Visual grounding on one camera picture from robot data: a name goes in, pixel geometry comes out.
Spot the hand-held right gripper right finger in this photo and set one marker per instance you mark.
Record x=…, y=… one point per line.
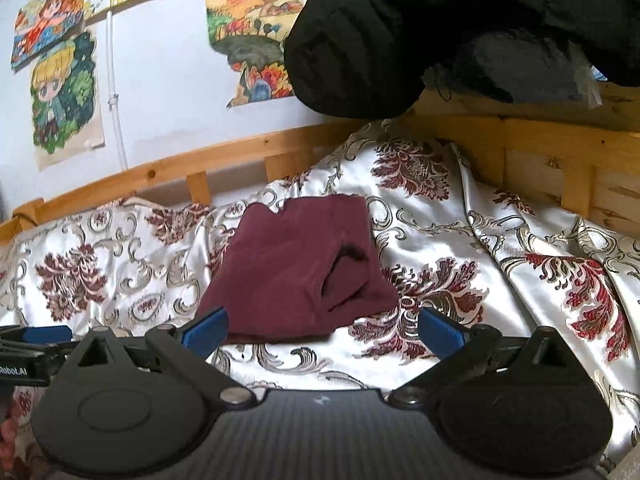
x=442, y=331

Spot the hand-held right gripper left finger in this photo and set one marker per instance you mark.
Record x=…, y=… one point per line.
x=207, y=331

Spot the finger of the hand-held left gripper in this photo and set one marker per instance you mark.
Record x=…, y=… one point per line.
x=47, y=333

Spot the maroon sweater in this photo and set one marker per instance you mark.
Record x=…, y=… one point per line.
x=280, y=270

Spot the floral satin bed sheet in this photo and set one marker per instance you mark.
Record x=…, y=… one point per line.
x=450, y=240

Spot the black padded jacket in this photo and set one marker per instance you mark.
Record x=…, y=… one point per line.
x=400, y=20

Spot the wooden bed frame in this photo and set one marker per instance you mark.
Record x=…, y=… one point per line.
x=540, y=135

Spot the green cartoon character wall poster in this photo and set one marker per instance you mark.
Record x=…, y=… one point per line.
x=65, y=105

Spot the white wall pipe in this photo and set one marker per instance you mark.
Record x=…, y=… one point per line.
x=116, y=90

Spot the colourful landscape wall poster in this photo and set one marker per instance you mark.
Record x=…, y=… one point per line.
x=250, y=35

